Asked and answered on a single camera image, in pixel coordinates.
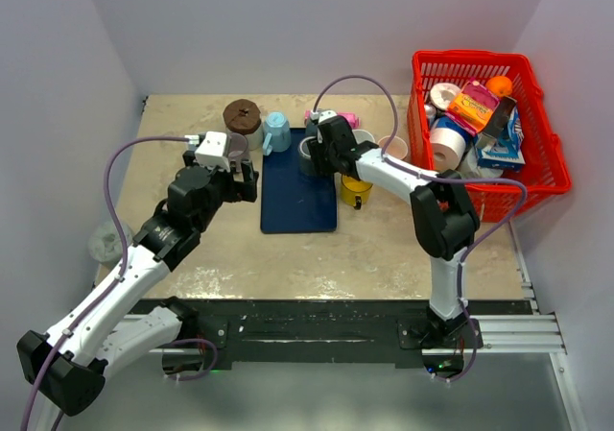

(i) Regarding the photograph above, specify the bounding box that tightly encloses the dark grey mug tray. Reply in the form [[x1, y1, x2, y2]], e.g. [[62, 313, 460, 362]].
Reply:
[[298, 137, 323, 178]]

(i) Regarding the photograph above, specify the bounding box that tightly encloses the mauve wavy mug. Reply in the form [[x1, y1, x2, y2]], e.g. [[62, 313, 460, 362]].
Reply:
[[227, 132, 251, 173]]

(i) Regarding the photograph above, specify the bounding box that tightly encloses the small light blue mug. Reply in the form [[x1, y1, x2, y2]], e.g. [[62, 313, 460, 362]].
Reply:
[[262, 111, 292, 156]]

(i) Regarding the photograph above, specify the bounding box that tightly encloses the yellow mug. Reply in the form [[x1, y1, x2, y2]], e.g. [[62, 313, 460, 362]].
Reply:
[[340, 175, 373, 210]]

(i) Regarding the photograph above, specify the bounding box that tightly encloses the pink mug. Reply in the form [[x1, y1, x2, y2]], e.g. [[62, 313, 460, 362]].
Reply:
[[378, 135, 409, 160]]

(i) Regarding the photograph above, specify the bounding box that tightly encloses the dark grey mug back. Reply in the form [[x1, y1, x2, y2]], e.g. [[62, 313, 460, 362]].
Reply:
[[305, 119, 318, 137]]

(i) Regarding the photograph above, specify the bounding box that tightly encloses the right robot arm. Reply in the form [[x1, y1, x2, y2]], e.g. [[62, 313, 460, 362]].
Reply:
[[307, 110, 480, 347]]

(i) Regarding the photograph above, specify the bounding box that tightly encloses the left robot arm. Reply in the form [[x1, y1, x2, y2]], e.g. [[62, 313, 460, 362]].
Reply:
[[16, 160, 258, 417]]

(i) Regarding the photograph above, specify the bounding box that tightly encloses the pink rectangular box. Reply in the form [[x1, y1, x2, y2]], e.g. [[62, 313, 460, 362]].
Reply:
[[304, 110, 360, 129]]

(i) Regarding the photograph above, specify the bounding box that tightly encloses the dark blue tray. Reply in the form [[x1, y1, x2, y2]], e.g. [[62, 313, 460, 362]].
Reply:
[[260, 128, 338, 234]]

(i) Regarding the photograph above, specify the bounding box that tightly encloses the brown lidded white jar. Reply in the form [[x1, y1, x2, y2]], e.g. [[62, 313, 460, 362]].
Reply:
[[223, 99, 264, 151]]

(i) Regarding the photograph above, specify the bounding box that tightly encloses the white toilet paper roll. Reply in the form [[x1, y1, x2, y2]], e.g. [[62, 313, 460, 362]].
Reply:
[[429, 83, 461, 111]]

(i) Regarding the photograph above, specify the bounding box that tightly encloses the grey cup at edge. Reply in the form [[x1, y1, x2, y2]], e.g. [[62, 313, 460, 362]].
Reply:
[[87, 221, 122, 268]]

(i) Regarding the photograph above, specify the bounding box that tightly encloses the orange pink snack box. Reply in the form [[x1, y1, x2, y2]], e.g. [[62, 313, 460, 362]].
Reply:
[[446, 80, 500, 136]]

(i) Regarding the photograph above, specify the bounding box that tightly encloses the blue white box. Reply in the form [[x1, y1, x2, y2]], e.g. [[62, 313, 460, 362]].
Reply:
[[474, 107, 526, 172]]

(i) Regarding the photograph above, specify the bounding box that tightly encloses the orange fruit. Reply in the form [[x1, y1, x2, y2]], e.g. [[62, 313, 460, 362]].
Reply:
[[485, 76, 513, 98]]

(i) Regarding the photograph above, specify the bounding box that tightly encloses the red plastic basket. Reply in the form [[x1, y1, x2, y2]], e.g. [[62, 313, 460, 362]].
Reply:
[[407, 50, 572, 223]]

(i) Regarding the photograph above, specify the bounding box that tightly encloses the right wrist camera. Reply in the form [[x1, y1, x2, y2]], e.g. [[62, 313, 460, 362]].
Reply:
[[307, 109, 338, 125]]

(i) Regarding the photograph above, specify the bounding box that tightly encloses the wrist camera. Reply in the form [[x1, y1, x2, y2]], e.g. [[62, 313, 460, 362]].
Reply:
[[307, 109, 338, 125], [185, 131, 231, 172]]

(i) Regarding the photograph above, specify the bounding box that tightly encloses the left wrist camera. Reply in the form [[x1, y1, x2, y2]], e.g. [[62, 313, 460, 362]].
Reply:
[[185, 131, 231, 172]]

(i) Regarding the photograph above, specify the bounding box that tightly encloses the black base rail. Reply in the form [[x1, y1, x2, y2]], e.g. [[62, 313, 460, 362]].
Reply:
[[129, 298, 485, 372]]

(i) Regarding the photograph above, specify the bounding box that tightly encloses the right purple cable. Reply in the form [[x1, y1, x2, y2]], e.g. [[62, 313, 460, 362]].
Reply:
[[311, 74, 529, 383]]

